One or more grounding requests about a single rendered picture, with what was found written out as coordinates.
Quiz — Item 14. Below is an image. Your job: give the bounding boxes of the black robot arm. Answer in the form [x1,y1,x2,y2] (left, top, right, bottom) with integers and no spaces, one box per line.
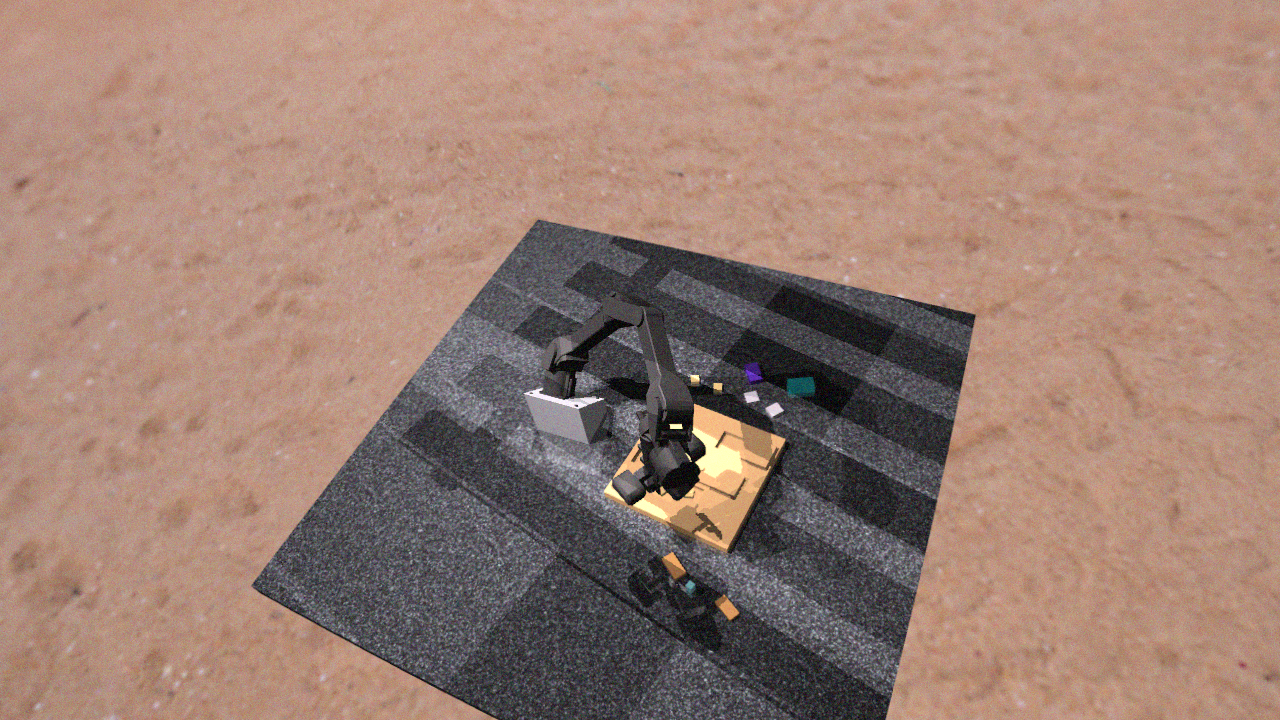
[539,291,701,501]

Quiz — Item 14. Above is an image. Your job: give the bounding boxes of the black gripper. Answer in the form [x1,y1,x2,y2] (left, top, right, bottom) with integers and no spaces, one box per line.
[612,433,707,506]

